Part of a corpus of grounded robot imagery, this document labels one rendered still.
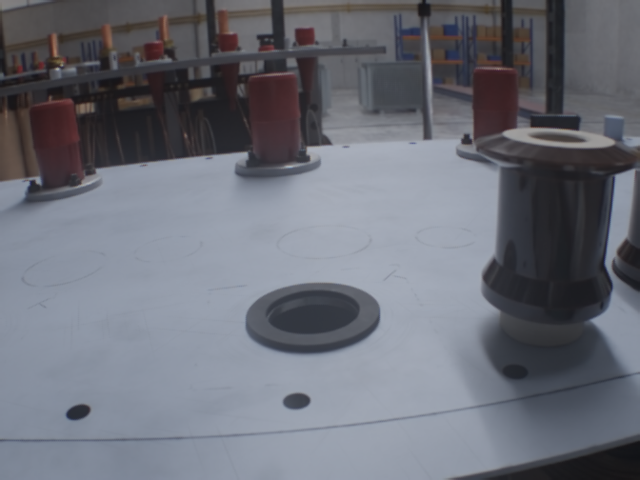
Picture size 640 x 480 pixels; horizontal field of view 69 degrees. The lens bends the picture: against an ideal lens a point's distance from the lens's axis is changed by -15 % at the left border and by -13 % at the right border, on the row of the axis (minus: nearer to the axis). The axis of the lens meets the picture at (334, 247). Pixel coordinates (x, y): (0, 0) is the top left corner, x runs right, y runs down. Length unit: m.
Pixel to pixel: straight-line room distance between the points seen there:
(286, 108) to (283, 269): 0.35
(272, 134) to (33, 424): 0.54
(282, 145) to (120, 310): 0.41
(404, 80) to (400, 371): 12.46
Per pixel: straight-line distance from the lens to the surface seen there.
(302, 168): 0.72
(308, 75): 1.89
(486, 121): 0.79
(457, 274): 0.39
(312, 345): 0.30
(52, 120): 0.79
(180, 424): 0.26
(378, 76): 12.53
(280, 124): 0.72
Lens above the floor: 1.52
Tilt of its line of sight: 21 degrees down
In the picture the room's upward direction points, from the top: 3 degrees counter-clockwise
